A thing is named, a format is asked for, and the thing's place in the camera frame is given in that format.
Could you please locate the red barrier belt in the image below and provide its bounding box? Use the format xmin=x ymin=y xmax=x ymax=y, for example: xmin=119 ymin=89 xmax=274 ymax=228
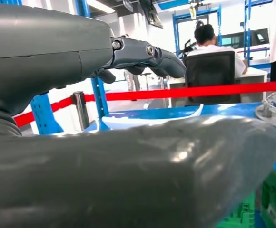
xmin=84 ymin=80 xmax=276 ymax=102
xmin=14 ymin=96 xmax=73 ymax=128

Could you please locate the black office chair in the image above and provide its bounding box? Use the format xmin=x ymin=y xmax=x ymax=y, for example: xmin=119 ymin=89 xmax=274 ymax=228
xmin=184 ymin=51 xmax=240 ymax=105

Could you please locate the black car body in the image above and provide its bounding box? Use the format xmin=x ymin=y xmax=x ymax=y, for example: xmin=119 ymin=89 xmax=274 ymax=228
xmin=221 ymin=28 xmax=271 ymax=50

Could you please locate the blue background rack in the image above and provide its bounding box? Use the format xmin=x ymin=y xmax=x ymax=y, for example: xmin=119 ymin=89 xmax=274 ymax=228
xmin=243 ymin=0 xmax=274 ymax=66

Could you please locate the chrome stanchion post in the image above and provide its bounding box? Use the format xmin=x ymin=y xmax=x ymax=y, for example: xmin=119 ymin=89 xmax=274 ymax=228
xmin=72 ymin=91 xmax=90 ymax=131

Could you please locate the blue gantry frame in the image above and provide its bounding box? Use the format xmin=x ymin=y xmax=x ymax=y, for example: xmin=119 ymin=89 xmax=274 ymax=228
xmin=172 ymin=4 xmax=222 ymax=58

